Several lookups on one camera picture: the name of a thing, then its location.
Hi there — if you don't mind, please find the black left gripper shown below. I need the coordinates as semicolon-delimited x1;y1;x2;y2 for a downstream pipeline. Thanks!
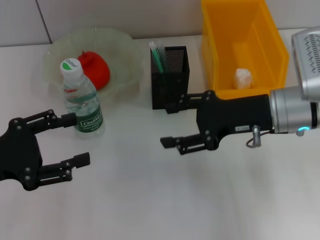
0;109;91;192

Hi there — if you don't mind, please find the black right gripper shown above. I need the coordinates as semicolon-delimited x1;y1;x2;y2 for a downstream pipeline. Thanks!
159;90;274;156

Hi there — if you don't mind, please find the clear green-label water bottle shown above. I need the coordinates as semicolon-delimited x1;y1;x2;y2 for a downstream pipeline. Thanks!
59;57;106;136

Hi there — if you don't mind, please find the white paper ball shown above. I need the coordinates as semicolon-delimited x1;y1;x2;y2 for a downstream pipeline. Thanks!
233;67;255;89

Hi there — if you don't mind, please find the green pen with white cap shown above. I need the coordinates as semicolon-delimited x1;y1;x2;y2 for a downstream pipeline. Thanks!
149;41;165;74

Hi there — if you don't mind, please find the red-orange toy fruit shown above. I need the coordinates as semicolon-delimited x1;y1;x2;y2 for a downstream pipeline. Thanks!
77;50;111;91

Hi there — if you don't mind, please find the black mesh pen holder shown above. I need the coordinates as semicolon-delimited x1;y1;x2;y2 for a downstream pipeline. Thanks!
150;45;191;111

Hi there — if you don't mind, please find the clear wavy glass fruit plate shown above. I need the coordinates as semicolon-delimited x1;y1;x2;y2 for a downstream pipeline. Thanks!
40;26;145;102

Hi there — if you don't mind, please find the yellow plastic bin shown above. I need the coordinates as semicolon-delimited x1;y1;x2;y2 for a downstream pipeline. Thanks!
200;0;290;100

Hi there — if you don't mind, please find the dark right wrist cable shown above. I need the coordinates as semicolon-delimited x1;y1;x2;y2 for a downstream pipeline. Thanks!
245;131;272;149

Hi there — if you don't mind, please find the silver right wrist cable connector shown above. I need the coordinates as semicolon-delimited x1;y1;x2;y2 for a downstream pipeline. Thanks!
251;124;262;149

